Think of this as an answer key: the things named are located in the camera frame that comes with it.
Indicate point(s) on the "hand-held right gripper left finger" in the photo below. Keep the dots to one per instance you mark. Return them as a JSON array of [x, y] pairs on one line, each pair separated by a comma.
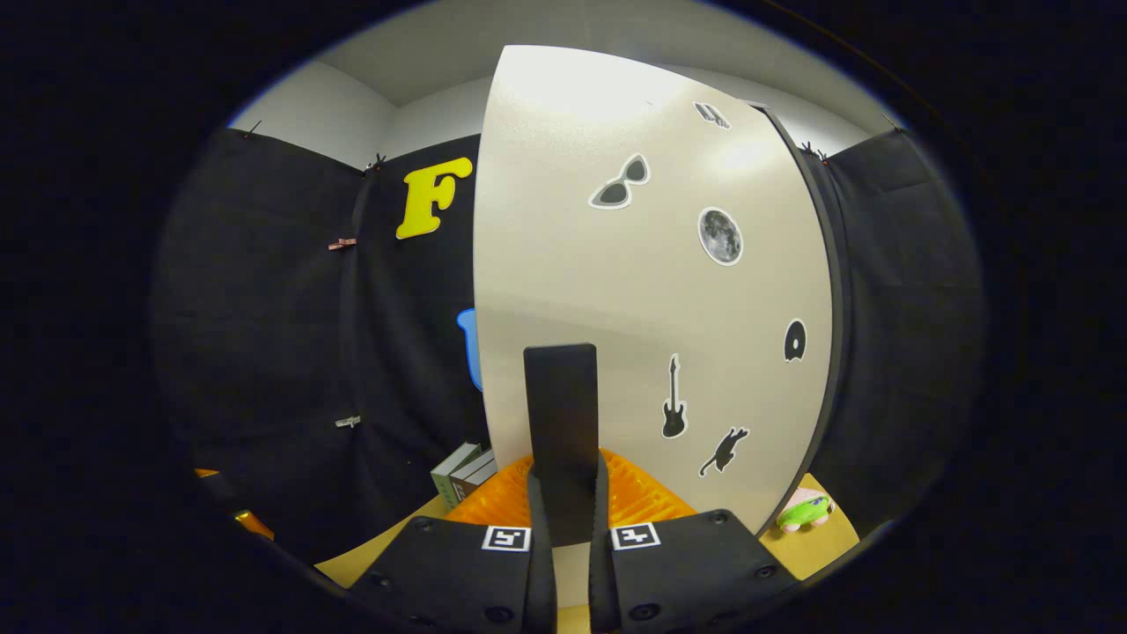
[[541, 563]]

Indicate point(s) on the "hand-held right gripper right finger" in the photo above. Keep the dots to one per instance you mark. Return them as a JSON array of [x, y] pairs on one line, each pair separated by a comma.
[[601, 563]]

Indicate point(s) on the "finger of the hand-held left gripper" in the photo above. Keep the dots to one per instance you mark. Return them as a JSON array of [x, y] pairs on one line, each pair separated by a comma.
[[255, 525], [204, 473]]

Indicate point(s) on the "beige cabinet door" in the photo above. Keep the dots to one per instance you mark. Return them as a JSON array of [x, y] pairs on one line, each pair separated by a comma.
[[572, 264]]

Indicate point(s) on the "brown book grey top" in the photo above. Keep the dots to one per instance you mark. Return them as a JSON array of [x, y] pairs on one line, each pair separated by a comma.
[[471, 471]]

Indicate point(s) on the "black backdrop cloth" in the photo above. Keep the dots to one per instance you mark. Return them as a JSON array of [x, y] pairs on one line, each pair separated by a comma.
[[264, 308]]

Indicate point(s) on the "green plush toy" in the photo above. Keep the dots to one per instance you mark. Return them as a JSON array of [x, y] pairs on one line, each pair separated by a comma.
[[806, 511]]

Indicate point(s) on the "pink cloth clip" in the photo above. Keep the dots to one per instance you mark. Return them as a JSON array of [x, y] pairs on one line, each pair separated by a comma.
[[342, 243]]

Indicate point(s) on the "black cloth clip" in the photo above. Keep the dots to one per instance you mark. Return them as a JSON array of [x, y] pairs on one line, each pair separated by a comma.
[[376, 163], [810, 150]]

